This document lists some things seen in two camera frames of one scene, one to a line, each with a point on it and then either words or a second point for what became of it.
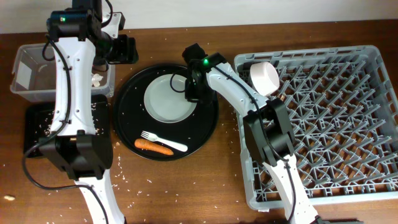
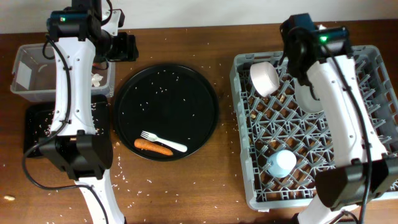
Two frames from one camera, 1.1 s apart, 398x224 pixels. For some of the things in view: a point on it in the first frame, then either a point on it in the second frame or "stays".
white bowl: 264,78 stays
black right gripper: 191,95 to 306,83
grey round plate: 165,99 to 303,95
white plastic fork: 153,137 stays
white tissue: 96,79 stays
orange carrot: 149,145 stays
